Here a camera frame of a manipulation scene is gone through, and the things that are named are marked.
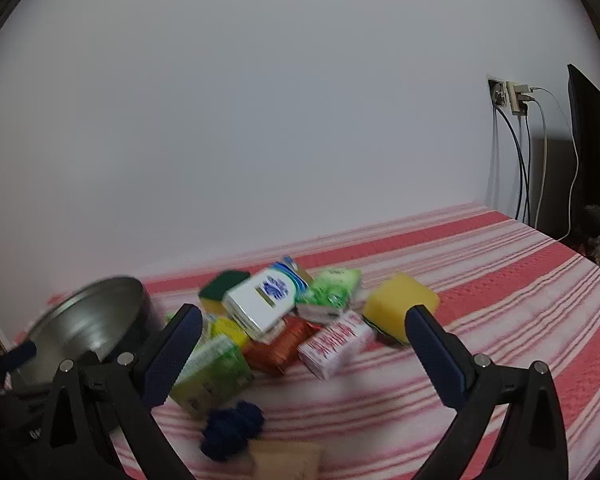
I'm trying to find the green tissue pack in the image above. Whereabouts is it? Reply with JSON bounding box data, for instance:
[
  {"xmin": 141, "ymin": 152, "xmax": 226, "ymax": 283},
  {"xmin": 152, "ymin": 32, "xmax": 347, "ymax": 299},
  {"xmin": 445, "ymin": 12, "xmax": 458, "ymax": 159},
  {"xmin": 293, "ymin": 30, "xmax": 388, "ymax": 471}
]
[
  {"xmin": 169, "ymin": 335, "xmax": 255, "ymax": 420},
  {"xmin": 295, "ymin": 267, "xmax": 363, "ymax": 325}
]

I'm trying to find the yellow packet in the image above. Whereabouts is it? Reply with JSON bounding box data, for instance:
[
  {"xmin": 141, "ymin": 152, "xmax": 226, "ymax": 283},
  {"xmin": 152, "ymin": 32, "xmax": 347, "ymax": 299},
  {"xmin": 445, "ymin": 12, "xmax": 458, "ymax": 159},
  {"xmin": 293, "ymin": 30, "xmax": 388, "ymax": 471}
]
[{"xmin": 207, "ymin": 316, "xmax": 252, "ymax": 352}]

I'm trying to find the red and white striped blanket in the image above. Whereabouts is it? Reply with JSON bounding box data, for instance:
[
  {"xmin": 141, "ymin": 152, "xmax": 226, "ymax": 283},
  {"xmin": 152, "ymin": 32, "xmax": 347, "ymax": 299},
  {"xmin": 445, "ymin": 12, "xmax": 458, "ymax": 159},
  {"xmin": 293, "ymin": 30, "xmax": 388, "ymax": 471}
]
[{"xmin": 10, "ymin": 202, "xmax": 600, "ymax": 480}]

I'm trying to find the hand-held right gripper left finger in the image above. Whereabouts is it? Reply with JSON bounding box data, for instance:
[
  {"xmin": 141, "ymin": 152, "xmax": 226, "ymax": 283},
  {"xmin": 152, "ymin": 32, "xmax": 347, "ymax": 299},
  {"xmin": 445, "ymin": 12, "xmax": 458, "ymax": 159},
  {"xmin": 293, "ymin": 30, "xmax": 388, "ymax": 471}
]
[{"xmin": 27, "ymin": 304, "xmax": 203, "ymax": 480}]

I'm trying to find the black cable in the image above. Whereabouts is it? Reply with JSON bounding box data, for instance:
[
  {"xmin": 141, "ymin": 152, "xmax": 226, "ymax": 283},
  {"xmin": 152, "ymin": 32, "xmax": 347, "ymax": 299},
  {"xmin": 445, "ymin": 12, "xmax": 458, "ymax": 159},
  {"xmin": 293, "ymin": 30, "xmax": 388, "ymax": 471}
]
[
  {"xmin": 524, "ymin": 110, "xmax": 534, "ymax": 225},
  {"xmin": 497, "ymin": 106, "xmax": 528, "ymax": 223}
]

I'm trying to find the yellow sponge green scouring pad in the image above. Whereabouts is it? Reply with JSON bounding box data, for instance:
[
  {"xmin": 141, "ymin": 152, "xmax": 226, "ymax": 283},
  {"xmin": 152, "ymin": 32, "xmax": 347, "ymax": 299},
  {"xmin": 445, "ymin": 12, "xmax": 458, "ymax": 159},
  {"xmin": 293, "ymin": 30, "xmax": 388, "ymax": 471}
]
[
  {"xmin": 198, "ymin": 270, "xmax": 251, "ymax": 318},
  {"xmin": 362, "ymin": 273, "xmax": 441, "ymax": 347}
]

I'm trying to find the grey cable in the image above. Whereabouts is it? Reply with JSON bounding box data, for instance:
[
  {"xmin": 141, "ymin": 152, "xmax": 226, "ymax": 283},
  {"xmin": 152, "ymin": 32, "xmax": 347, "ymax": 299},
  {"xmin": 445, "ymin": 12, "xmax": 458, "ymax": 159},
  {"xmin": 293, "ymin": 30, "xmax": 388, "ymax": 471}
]
[{"xmin": 532, "ymin": 101, "xmax": 548, "ymax": 228}]

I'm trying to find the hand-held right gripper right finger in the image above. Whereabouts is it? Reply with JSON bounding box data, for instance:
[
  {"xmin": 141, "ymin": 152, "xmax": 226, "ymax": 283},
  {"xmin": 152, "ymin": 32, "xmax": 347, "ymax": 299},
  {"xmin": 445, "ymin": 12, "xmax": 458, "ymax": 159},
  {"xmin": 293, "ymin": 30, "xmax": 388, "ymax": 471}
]
[{"xmin": 404, "ymin": 304, "xmax": 568, "ymax": 480}]

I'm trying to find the black monitor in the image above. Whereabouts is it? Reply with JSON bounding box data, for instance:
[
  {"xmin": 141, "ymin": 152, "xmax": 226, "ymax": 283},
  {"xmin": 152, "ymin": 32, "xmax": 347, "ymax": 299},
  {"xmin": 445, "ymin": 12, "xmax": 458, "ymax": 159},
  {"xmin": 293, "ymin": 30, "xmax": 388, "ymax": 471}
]
[{"xmin": 566, "ymin": 63, "xmax": 600, "ymax": 257}]

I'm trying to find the red and white tissue pack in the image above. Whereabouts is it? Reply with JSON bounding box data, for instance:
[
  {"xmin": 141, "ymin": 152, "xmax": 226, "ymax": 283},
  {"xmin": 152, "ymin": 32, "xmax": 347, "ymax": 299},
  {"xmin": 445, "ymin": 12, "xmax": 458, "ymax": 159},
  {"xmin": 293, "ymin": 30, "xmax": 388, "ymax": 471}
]
[{"xmin": 297, "ymin": 311, "xmax": 376, "ymax": 380}]

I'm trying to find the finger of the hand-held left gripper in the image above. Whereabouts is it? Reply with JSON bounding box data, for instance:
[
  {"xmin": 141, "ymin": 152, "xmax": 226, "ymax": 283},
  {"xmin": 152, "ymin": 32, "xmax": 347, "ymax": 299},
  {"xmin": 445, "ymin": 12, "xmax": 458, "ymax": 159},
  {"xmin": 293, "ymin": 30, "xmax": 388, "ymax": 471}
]
[{"xmin": 0, "ymin": 341, "xmax": 38, "ymax": 373}]

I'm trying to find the white and blue tissue pack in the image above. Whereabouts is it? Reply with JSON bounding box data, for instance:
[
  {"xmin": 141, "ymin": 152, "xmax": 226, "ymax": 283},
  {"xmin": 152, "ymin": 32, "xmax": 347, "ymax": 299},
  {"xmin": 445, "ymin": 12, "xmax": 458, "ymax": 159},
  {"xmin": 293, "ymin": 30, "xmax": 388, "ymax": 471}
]
[{"xmin": 222, "ymin": 256, "xmax": 311, "ymax": 341}]

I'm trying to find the white cable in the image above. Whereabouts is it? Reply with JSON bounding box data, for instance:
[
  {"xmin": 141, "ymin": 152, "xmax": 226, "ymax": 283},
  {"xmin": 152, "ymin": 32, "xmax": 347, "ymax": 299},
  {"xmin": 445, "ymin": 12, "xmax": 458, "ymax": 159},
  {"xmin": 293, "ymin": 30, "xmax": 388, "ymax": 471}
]
[{"xmin": 532, "ymin": 87, "xmax": 581, "ymax": 242}]

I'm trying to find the dark blue yarn ball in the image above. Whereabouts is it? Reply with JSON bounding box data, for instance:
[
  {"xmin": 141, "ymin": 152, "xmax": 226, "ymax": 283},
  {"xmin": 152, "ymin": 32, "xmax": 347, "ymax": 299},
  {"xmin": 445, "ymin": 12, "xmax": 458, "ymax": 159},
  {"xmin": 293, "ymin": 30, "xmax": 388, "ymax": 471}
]
[{"xmin": 200, "ymin": 400, "xmax": 265, "ymax": 462}]

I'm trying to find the wall socket with chargers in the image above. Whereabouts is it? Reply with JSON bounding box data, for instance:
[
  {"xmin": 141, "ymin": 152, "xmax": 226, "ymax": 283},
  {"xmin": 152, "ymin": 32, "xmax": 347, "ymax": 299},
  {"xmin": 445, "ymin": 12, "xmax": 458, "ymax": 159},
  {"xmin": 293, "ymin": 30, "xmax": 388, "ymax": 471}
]
[{"xmin": 506, "ymin": 81, "xmax": 536, "ymax": 116}]

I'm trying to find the beige packet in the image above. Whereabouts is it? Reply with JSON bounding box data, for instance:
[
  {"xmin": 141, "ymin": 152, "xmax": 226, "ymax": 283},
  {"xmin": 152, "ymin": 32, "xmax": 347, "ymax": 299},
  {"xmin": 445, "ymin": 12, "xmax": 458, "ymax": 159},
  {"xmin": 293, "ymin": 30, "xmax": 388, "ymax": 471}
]
[{"xmin": 245, "ymin": 440, "xmax": 323, "ymax": 480}]

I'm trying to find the red foil packet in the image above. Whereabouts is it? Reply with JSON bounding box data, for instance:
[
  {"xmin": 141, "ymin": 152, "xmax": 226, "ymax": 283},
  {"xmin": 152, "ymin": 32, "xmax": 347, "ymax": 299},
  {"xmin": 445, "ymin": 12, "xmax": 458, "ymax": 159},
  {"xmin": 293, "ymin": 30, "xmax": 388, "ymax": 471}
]
[{"xmin": 242, "ymin": 316, "xmax": 318, "ymax": 377}]

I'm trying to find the round metal tin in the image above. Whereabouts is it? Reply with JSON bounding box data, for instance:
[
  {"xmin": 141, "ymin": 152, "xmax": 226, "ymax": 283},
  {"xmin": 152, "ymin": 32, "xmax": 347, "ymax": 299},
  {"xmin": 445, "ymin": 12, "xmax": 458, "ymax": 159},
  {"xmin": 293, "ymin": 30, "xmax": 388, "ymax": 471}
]
[{"xmin": 12, "ymin": 275, "xmax": 168, "ymax": 392}]

